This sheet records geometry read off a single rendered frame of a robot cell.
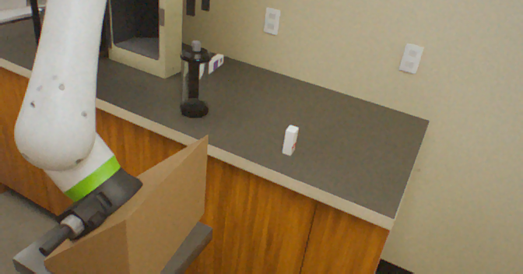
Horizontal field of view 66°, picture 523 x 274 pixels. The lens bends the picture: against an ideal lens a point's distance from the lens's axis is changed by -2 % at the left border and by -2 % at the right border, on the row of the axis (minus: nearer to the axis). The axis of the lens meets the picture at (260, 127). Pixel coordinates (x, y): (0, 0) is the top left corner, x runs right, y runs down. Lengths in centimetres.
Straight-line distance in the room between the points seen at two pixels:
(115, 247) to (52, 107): 27
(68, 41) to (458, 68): 141
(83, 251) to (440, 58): 142
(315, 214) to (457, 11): 91
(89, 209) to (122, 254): 13
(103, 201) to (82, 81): 27
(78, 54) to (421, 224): 174
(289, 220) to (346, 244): 20
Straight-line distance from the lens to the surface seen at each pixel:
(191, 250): 102
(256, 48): 201
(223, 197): 149
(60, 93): 75
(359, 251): 137
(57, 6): 80
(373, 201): 126
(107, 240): 82
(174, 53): 180
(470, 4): 172
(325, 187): 126
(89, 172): 90
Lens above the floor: 169
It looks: 31 degrees down
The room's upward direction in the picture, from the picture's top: 8 degrees clockwise
